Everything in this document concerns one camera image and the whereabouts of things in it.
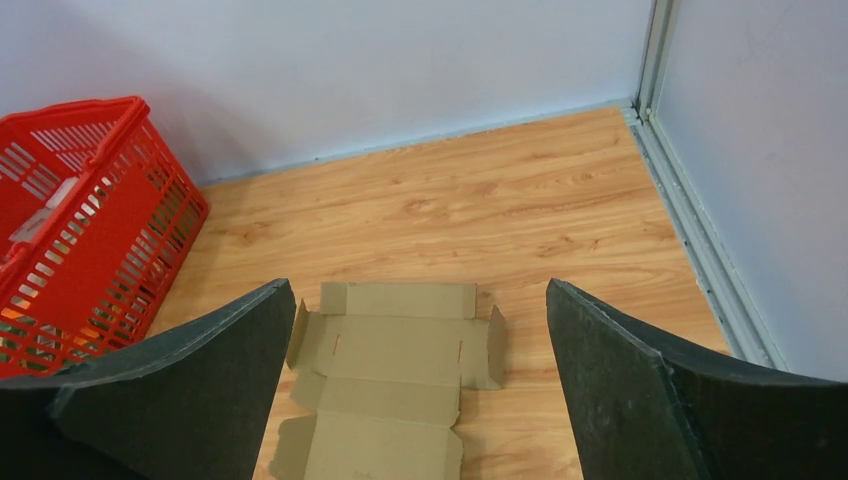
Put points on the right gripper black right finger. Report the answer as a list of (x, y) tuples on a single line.
[(644, 403)]

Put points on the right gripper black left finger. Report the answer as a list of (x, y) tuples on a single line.
[(189, 403)]

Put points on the brown cardboard paper box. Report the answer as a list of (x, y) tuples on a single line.
[(380, 368)]

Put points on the red plastic shopping basket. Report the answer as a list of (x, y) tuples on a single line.
[(97, 217)]

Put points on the aluminium corner frame post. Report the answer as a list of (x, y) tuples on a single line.
[(741, 324)]

